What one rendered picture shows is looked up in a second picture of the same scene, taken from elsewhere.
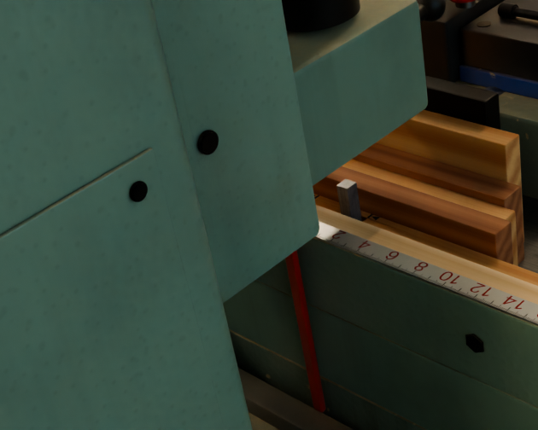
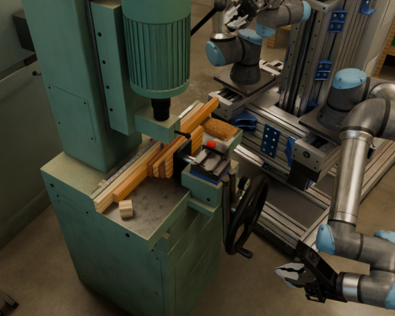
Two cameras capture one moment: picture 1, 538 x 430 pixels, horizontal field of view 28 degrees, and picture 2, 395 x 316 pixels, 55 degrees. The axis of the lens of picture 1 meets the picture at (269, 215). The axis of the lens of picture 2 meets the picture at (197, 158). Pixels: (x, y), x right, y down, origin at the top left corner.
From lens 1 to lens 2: 118 cm
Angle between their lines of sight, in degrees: 55
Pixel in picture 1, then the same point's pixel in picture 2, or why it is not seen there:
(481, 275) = (137, 163)
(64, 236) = (77, 99)
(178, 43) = (108, 96)
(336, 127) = (148, 130)
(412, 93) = (164, 140)
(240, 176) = (116, 117)
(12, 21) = (74, 78)
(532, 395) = not seen: hidden behind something
